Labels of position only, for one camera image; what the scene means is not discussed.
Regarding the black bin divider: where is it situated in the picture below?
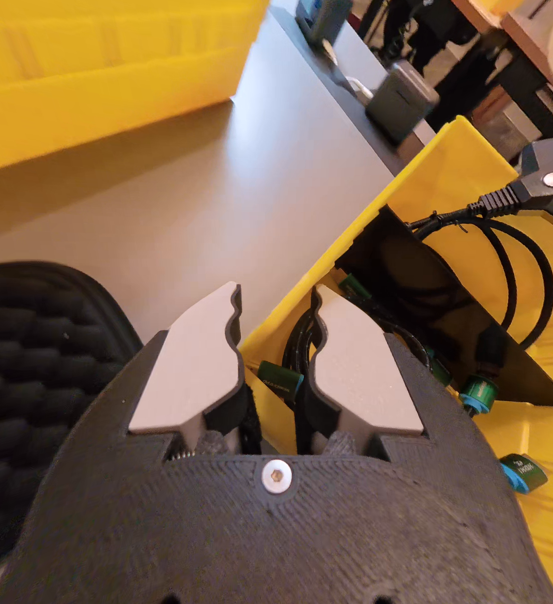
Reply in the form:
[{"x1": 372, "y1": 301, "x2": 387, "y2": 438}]
[{"x1": 335, "y1": 205, "x2": 553, "y2": 407}]

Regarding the yellow plastic bin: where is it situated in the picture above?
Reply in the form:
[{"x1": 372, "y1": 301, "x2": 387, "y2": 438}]
[
  {"x1": 0, "y1": 0, "x2": 271, "y2": 176},
  {"x1": 239, "y1": 115, "x2": 553, "y2": 604}
]

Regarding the dark grey power box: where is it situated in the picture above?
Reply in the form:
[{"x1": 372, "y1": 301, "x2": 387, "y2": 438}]
[{"x1": 365, "y1": 60, "x2": 441, "y2": 144}]

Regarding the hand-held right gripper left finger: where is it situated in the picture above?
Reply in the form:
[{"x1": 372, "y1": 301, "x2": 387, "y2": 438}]
[{"x1": 128, "y1": 282, "x2": 245, "y2": 446}]

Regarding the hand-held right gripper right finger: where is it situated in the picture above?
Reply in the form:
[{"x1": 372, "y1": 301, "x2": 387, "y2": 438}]
[{"x1": 308, "y1": 284, "x2": 425, "y2": 451}]

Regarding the dark grey box blue label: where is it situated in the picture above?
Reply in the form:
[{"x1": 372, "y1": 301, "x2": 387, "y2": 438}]
[{"x1": 295, "y1": 0, "x2": 354, "y2": 45}]

